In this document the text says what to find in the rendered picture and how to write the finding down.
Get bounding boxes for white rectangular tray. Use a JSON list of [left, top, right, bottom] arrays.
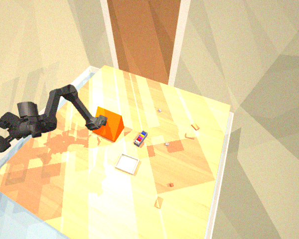
[[115, 153, 140, 175]]

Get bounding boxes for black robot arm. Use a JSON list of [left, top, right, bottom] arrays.
[[0, 84, 107, 138]]

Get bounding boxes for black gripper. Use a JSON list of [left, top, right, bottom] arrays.
[[0, 120, 29, 153]]

